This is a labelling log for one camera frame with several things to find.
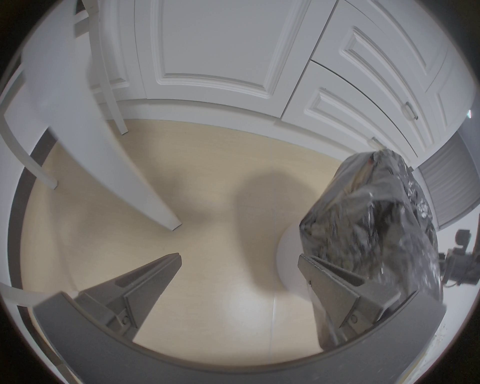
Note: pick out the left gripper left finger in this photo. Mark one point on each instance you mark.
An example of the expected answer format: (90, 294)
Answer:
(146, 288)

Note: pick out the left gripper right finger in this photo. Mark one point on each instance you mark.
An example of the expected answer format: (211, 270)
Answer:
(337, 296)

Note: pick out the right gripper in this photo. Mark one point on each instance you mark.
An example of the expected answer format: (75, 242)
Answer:
(459, 268)

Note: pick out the black plastic bag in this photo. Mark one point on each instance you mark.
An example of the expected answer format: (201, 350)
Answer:
(375, 210)

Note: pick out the white trash bin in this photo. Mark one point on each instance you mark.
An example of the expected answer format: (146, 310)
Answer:
(290, 262)

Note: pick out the white chair grey cushions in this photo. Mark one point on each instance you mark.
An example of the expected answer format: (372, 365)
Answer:
(93, 131)

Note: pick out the white wardrobe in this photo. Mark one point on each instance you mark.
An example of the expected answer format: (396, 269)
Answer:
(225, 45)

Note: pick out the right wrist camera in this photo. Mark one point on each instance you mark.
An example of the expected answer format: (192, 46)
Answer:
(462, 238)

